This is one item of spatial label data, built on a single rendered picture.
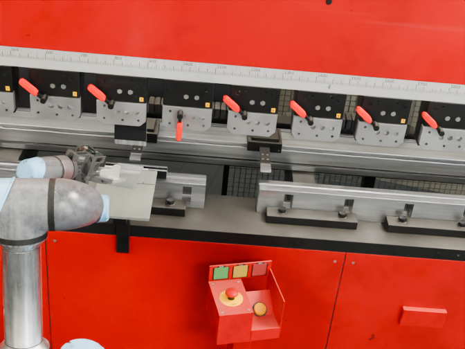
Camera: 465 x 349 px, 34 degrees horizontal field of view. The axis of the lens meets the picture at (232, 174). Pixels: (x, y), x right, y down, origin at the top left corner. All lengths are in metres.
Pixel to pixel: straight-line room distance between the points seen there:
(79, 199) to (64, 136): 1.09
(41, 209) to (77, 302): 1.05
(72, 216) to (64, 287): 0.99
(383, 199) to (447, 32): 0.60
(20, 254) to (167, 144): 1.11
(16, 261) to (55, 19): 0.81
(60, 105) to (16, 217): 0.78
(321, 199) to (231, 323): 0.52
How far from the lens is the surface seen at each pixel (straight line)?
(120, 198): 2.34
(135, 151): 2.56
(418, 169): 2.83
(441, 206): 2.61
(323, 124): 2.36
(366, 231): 2.54
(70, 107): 2.39
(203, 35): 2.23
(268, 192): 2.49
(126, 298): 2.64
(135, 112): 2.36
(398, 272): 2.59
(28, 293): 1.76
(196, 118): 2.34
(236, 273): 2.39
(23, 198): 1.67
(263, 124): 2.35
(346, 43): 2.25
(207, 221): 2.47
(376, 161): 2.78
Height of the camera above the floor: 2.33
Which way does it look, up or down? 32 degrees down
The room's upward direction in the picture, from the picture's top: 6 degrees clockwise
